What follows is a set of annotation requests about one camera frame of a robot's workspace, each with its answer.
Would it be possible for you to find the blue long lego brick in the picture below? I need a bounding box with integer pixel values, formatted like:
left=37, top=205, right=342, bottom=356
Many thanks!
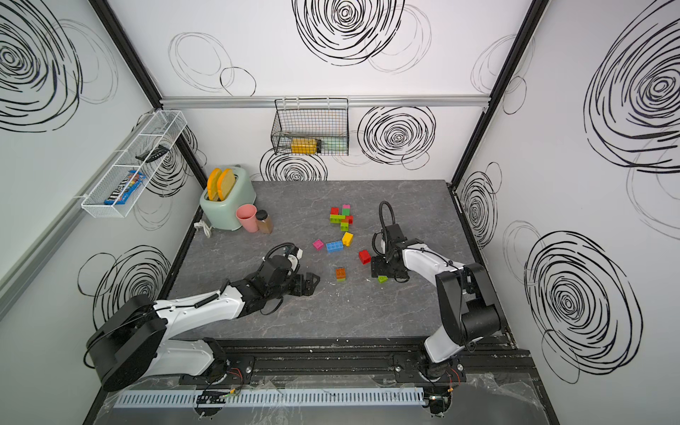
left=326, top=241, right=345, bottom=253

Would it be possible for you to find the yellow tall lego brick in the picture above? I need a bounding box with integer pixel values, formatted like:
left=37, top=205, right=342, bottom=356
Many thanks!
left=342, top=232, right=354, bottom=247

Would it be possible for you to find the lime long lego brick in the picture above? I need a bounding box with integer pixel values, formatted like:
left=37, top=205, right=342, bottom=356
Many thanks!
left=329, top=214, right=346, bottom=224

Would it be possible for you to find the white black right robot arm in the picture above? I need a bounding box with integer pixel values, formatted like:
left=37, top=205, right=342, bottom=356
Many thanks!
left=371, top=224, right=506, bottom=364

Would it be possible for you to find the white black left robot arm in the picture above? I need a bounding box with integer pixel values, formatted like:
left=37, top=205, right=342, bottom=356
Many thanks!
left=86, top=251, right=321, bottom=392

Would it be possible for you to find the red tall lego brick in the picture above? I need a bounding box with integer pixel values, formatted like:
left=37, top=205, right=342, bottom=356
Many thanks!
left=359, top=250, right=372, bottom=265

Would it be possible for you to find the brown spice jar black lid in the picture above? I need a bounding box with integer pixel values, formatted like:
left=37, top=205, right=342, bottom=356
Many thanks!
left=255, top=209, right=274, bottom=235

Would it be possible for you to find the pink plastic cup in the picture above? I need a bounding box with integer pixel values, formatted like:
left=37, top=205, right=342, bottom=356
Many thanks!
left=236, top=204, right=259, bottom=233

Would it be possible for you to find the mint green toaster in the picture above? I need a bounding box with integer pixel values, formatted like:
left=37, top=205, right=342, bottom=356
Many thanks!
left=199, top=166, right=257, bottom=231

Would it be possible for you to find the left toy bread slice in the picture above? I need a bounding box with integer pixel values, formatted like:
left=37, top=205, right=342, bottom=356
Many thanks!
left=206, top=168, right=222, bottom=201

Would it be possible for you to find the toy bread slice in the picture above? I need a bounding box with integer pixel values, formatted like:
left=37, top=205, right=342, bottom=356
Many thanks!
left=206, top=168, right=222, bottom=201
left=216, top=168, right=237, bottom=201

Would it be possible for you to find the right toy bread slice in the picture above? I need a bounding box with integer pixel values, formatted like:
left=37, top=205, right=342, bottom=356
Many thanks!
left=216, top=168, right=237, bottom=201

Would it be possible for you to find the light green box in basket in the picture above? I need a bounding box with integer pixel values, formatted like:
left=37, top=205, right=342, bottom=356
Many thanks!
left=318, top=136, right=349, bottom=156

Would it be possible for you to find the yellow box in basket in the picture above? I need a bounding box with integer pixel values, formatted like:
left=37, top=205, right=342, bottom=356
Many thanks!
left=290, top=137, right=320, bottom=155

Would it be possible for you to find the black remote on shelf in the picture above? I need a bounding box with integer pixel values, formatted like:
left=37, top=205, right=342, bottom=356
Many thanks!
left=136, top=144, right=170, bottom=164

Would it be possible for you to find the blue snack packet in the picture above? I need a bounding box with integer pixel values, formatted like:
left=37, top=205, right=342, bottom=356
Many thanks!
left=104, top=170, right=146, bottom=205

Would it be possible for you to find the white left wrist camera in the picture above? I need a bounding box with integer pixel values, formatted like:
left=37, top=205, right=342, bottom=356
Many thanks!
left=284, top=246, right=304, bottom=268

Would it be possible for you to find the white slotted cable duct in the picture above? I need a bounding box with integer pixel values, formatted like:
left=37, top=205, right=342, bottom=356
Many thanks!
left=113, top=387, right=426, bottom=409

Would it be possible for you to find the black wire wall basket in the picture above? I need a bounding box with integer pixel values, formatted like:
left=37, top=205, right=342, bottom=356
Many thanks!
left=270, top=97, right=350, bottom=156

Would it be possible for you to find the white wire wall shelf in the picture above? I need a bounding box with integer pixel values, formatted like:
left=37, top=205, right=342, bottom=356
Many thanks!
left=81, top=110, right=188, bottom=219

